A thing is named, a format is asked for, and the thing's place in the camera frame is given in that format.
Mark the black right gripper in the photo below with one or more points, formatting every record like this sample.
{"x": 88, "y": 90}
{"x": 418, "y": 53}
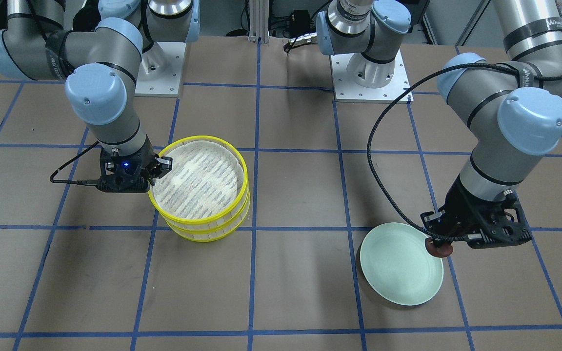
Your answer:
{"x": 160, "y": 166}

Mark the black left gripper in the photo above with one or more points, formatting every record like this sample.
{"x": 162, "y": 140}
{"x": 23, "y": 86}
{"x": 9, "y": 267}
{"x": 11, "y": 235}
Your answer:
{"x": 458, "y": 204}

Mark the brown half-round bun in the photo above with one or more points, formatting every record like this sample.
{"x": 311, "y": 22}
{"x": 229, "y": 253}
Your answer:
{"x": 438, "y": 248}

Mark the yellow steamer basket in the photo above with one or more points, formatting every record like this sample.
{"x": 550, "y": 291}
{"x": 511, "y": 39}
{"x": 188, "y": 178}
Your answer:
{"x": 212, "y": 230}
{"x": 223, "y": 143}

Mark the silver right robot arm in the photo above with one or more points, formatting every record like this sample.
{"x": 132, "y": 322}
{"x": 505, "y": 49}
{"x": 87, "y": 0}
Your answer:
{"x": 101, "y": 70}

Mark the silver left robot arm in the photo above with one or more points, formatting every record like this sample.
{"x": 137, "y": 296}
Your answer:
{"x": 513, "y": 108}

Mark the white steamer liner cloth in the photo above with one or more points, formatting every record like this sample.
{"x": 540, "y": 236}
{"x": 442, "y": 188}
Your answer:
{"x": 205, "y": 179}

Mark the mint green plate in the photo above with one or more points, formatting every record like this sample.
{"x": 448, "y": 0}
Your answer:
{"x": 397, "y": 266}

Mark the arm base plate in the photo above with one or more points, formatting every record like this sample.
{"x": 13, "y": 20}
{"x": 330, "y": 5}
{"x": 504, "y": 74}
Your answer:
{"x": 359, "y": 80}
{"x": 161, "y": 70}

